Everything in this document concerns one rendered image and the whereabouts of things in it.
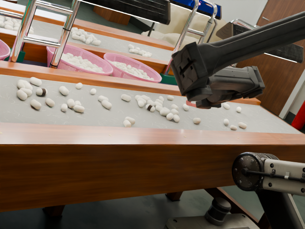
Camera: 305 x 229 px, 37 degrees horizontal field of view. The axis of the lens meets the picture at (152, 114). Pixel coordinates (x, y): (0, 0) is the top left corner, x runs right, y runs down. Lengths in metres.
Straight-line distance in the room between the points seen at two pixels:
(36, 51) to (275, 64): 4.67
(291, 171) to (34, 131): 0.77
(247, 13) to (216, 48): 5.63
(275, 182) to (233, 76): 0.44
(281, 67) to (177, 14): 1.53
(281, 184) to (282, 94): 4.70
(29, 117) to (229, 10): 5.67
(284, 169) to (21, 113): 0.79
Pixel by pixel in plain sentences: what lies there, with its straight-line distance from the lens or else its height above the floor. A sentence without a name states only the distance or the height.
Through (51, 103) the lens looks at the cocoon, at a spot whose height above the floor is 0.75.
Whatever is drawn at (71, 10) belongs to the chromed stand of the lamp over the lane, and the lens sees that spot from 1.52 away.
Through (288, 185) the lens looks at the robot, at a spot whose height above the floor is 0.78.
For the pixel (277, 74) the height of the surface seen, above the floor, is 0.46.
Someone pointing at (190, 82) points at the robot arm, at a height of 1.03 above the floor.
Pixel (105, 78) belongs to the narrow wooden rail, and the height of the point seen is 0.76.
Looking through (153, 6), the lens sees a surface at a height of 1.08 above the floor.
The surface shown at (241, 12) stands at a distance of 6.61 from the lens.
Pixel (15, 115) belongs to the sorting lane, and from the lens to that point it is 1.20.
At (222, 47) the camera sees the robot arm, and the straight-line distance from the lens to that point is 0.93.
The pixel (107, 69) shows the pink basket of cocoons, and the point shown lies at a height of 0.75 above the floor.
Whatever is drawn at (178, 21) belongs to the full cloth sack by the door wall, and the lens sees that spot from 6.18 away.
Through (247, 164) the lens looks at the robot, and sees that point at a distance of 1.52.
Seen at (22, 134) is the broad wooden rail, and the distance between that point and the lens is 1.06.
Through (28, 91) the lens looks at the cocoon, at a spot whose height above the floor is 0.76.
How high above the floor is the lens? 1.24
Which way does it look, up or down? 18 degrees down
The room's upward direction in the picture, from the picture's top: 24 degrees clockwise
